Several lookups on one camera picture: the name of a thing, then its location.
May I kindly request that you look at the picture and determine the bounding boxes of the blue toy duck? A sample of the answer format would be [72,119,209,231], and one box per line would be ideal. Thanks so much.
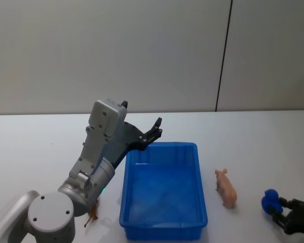
[261,188,282,218]

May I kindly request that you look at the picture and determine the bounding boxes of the brown toy animal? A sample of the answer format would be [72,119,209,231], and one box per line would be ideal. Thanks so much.
[84,199,100,228]

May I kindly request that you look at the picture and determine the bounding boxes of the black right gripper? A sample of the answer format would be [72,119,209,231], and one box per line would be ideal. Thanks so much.
[268,197,304,235]

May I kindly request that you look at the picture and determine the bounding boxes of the pink toy pig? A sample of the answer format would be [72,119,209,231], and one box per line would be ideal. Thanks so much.
[214,168,238,210]

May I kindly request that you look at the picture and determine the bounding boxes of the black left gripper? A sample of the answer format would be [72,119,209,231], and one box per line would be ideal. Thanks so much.
[103,100,164,170]

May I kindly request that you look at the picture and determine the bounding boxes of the blue plastic bin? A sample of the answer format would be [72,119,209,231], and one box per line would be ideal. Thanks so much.
[119,141,209,241]

